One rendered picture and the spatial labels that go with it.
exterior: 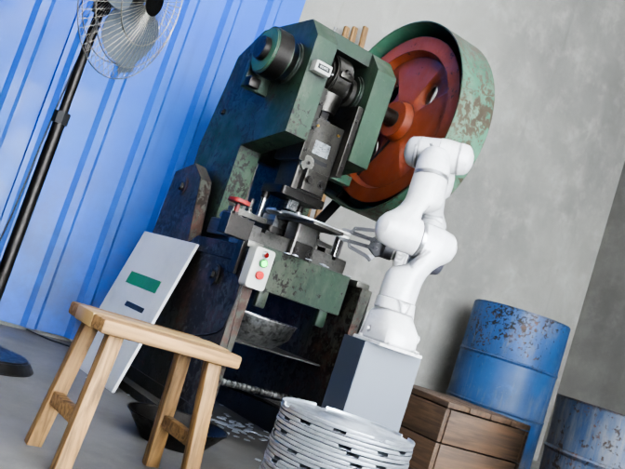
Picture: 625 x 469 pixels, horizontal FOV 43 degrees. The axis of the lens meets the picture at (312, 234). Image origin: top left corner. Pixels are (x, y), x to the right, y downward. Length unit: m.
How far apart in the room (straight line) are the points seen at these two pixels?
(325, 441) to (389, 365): 0.74
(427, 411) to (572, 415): 0.44
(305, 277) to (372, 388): 0.66
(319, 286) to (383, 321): 0.62
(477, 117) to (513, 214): 2.51
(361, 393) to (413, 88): 1.49
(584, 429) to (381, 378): 0.63
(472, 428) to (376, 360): 0.52
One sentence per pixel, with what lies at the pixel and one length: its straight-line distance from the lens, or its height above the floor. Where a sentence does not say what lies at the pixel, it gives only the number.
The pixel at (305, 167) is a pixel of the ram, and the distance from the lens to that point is 2.95.
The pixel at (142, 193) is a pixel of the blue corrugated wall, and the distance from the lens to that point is 3.97.
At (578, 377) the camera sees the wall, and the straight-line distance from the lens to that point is 6.04.
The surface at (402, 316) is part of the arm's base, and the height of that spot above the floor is 0.55.
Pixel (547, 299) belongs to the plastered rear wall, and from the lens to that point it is 5.85.
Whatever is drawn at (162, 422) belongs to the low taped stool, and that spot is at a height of 0.11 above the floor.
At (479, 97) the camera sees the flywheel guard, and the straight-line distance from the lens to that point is 3.07.
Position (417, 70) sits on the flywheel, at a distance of 3.39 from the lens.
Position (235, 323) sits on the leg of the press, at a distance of 2.63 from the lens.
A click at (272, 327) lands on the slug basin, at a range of 2.87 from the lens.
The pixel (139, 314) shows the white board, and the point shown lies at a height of 0.28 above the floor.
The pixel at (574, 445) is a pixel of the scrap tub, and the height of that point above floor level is 0.35.
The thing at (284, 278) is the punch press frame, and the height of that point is 0.56.
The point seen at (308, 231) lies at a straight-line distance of 2.87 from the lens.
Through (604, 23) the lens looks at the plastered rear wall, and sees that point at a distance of 6.20.
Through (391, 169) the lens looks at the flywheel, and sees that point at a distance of 3.24.
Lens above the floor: 0.46
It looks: 6 degrees up
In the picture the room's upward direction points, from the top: 18 degrees clockwise
